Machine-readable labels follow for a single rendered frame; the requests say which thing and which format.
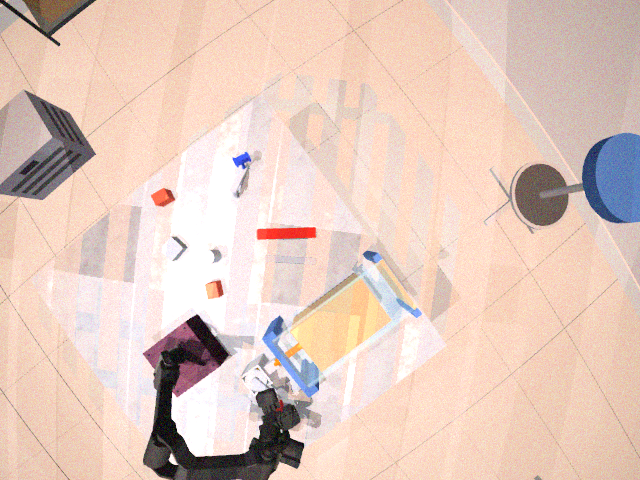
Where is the red flat bar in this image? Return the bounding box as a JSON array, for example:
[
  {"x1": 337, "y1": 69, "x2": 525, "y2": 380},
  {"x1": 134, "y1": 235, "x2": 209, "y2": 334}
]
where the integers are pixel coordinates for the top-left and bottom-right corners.
[{"x1": 256, "y1": 227, "x2": 316, "y2": 239}]

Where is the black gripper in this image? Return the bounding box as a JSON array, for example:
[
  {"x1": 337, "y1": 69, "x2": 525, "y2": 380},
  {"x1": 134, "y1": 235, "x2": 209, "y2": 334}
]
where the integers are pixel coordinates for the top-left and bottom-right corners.
[{"x1": 256, "y1": 388, "x2": 290, "y2": 444}]

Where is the grey cylinder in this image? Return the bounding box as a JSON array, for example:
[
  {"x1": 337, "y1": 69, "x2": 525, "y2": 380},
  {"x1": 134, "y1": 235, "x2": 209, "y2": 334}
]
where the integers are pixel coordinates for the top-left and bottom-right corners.
[{"x1": 200, "y1": 249, "x2": 222, "y2": 264}]

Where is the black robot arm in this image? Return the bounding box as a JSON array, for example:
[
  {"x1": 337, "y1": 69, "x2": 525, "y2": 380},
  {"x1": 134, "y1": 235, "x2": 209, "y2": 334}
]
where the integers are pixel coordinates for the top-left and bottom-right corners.
[{"x1": 143, "y1": 344, "x2": 304, "y2": 480}]

